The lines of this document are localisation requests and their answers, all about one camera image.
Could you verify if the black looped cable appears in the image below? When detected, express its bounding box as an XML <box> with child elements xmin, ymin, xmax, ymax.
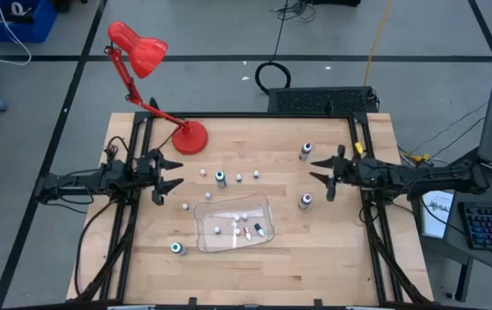
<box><xmin>253</xmin><ymin>0</ymin><xmax>293</xmax><ymax>96</ymax></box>

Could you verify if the red desk lamp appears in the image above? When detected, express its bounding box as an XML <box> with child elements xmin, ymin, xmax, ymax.
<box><xmin>103</xmin><ymin>21</ymin><xmax>209</xmax><ymax>156</ymax></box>

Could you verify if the white cable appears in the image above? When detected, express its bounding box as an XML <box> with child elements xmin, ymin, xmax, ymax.
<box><xmin>0</xmin><ymin>0</ymin><xmax>34</xmax><ymax>66</ymax></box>

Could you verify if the black aluminium table frame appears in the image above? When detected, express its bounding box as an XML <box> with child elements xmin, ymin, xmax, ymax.
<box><xmin>75</xmin><ymin>110</ymin><xmax>434</xmax><ymax>305</ymax></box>

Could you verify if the large purple-capped food coloring bottle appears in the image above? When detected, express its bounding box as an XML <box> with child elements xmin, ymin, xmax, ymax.
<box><xmin>297</xmin><ymin>193</ymin><xmax>314</xmax><ymax>211</ymax></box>

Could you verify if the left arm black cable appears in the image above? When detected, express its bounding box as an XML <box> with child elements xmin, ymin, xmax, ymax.
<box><xmin>74</xmin><ymin>200</ymin><xmax>117</xmax><ymax>298</ymax></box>

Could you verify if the yellow cable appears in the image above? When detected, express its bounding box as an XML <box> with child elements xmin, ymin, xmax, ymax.
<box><xmin>363</xmin><ymin>0</ymin><xmax>395</xmax><ymax>87</ymax></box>

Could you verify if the dark grey desk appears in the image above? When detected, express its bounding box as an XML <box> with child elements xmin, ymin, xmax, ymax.
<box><xmin>417</xmin><ymin>159</ymin><xmax>492</xmax><ymax>302</ymax></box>

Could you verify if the clear plastic bin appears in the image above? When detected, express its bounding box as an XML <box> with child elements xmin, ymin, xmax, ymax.
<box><xmin>193</xmin><ymin>192</ymin><xmax>276</xmax><ymax>254</ymax></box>

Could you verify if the black cable bundle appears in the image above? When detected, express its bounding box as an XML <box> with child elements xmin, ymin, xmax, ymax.
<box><xmin>271</xmin><ymin>0</ymin><xmax>318</xmax><ymax>23</ymax></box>

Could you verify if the black computer case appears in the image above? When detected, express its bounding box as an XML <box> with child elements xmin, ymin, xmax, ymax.
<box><xmin>267</xmin><ymin>85</ymin><xmax>380</xmax><ymax>115</ymax></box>

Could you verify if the large black-capped food coloring bottle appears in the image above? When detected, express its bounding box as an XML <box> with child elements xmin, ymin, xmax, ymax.
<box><xmin>298</xmin><ymin>142</ymin><xmax>314</xmax><ymax>163</ymax></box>

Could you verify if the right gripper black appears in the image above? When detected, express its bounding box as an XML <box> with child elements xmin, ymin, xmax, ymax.
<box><xmin>308</xmin><ymin>145</ymin><xmax>362</xmax><ymax>202</ymax></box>

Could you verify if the white paper sheet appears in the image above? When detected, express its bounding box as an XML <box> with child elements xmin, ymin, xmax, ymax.
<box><xmin>420</xmin><ymin>189</ymin><xmax>456</xmax><ymax>240</ymax></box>

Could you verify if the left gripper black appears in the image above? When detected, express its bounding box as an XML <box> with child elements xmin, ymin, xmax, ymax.
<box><xmin>135</xmin><ymin>148</ymin><xmax>185</xmax><ymax>207</ymax></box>

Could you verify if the blue plastic crate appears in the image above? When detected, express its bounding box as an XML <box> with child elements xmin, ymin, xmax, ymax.
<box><xmin>0</xmin><ymin>0</ymin><xmax>59</xmax><ymax>44</ymax></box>

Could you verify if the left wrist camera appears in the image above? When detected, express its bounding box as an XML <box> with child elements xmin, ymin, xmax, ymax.
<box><xmin>137</xmin><ymin>159</ymin><xmax>155</xmax><ymax>181</ymax></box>

